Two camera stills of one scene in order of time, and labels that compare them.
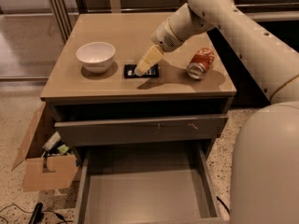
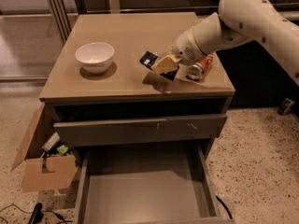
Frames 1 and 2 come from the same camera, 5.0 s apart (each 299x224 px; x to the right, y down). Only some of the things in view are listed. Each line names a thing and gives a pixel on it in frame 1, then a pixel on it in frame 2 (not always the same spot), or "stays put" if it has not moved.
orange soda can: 200,63 stays put
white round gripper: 163,36 to 184,49
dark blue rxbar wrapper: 129,72 to 148,60
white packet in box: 51,143 stays put
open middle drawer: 162,184 stays put
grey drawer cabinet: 138,138 stays put
